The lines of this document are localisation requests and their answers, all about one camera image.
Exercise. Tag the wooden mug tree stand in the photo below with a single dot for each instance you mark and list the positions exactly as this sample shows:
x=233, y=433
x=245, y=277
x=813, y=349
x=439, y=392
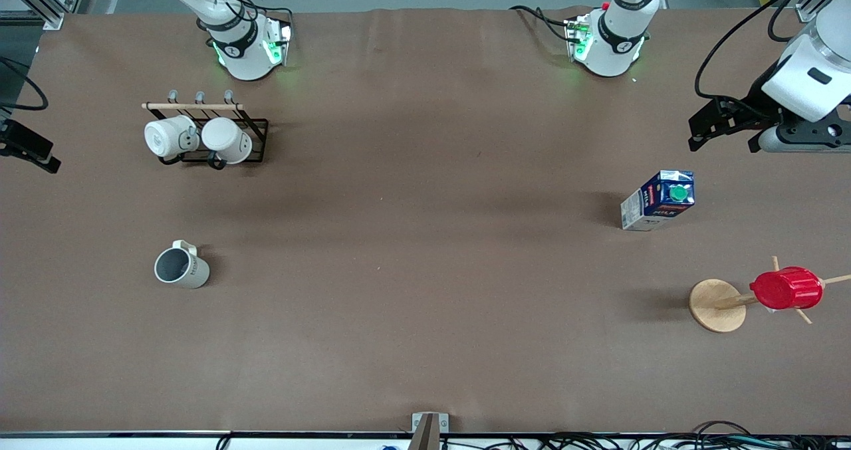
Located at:
x=715, y=307

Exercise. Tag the blue Pascual milk carton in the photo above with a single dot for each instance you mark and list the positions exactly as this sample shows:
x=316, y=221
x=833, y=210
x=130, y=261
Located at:
x=655, y=201

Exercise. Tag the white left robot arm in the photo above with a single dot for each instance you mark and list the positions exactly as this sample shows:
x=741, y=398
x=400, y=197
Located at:
x=611, y=44

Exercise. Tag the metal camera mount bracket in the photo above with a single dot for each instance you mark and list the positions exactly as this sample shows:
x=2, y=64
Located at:
x=429, y=430

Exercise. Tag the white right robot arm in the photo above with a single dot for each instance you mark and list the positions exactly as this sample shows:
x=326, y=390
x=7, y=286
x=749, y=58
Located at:
x=246, y=58

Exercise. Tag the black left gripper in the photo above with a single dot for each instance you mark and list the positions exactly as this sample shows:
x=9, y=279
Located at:
x=756, y=103

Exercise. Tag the arm base control box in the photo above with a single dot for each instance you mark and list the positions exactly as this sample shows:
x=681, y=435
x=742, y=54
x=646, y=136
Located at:
x=279, y=41
x=577, y=38

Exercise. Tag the brown table cover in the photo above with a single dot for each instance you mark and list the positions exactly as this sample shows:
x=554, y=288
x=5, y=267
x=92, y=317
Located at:
x=425, y=171

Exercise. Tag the red plastic cup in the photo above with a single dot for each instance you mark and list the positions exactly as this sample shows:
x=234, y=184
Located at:
x=788, y=289

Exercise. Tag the white mug grey inside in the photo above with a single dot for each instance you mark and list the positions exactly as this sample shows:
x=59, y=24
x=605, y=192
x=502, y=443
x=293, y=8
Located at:
x=193, y=274

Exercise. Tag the white hanging mug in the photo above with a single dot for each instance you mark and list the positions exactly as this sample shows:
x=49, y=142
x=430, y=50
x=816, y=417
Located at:
x=226, y=141
x=163, y=137

